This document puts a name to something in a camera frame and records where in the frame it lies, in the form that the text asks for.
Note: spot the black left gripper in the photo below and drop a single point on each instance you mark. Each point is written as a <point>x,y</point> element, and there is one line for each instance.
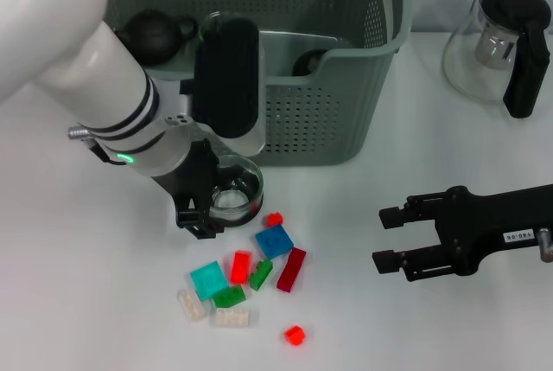
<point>192,181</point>

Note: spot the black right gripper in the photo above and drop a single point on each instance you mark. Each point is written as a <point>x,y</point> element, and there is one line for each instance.
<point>488,224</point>

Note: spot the grey perforated storage bin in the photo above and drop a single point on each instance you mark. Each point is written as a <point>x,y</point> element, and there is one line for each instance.
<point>324,120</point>

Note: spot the teal square toy brick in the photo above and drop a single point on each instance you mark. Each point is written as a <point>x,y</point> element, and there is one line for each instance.
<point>209,280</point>

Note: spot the bright red translucent brick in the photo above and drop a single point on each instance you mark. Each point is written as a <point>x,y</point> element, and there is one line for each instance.
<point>240,267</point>

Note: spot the small red toy brick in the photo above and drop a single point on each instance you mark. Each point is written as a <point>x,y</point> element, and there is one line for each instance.
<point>275,219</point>
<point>295,335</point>

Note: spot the green toy brick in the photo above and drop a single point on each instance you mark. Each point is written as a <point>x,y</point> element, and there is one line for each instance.
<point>229,296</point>
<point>260,276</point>

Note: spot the blue square toy brick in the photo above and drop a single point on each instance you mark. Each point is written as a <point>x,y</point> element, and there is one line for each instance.
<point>274,241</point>

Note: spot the white translucent toy brick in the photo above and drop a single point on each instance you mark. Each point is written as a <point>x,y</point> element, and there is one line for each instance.
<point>192,305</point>
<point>233,317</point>

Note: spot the dark red long brick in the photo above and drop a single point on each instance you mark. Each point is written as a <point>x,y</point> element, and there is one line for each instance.
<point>291,271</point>

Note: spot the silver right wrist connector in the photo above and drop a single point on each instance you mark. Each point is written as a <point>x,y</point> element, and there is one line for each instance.
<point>546,245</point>

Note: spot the black clay teapot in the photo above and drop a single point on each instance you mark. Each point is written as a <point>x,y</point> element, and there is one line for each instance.
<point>160,38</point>

